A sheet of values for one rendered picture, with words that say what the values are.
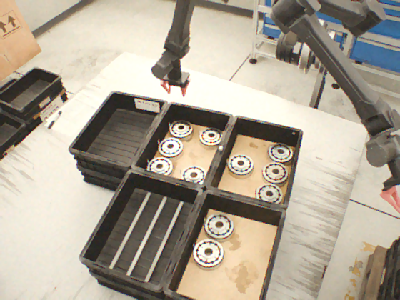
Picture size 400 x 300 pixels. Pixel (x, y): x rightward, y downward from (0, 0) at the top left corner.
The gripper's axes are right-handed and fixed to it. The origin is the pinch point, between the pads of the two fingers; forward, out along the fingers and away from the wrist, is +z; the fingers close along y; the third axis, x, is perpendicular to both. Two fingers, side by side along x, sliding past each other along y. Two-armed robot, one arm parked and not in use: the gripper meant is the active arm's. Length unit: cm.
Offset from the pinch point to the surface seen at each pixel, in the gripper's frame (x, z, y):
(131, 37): 190, 111, -145
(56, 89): 39, 55, -113
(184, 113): 6.8, 18.1, -0.8
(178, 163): -16.8, 22.8, 5.6
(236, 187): -20.8, 22.8, 31.1
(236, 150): -2.3, 23.2, 26.0
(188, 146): -6.4, 23.1, 5.7
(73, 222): -52, 35, -30
